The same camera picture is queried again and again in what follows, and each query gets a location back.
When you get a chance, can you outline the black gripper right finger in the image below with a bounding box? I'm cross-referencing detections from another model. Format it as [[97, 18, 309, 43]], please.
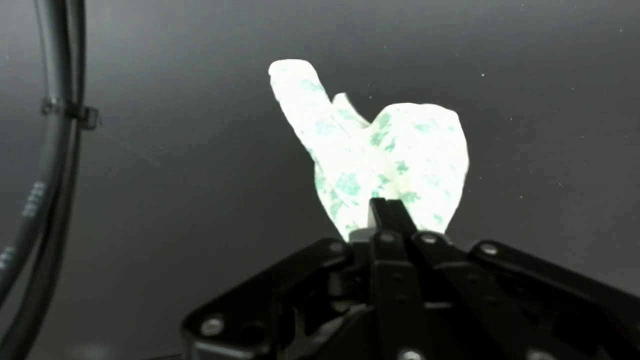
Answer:
[[387, 200, 572, 360]]

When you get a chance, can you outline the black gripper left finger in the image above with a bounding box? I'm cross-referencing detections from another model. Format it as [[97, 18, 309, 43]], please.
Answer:
[[352, 198, 427, 360]]

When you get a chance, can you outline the white green patterned towel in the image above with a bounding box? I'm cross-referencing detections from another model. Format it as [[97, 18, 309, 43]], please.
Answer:
[[268, 58, 470, 240]]

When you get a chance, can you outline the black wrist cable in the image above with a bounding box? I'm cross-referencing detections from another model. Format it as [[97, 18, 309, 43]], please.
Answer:
[[0, 0, 102, 360]]

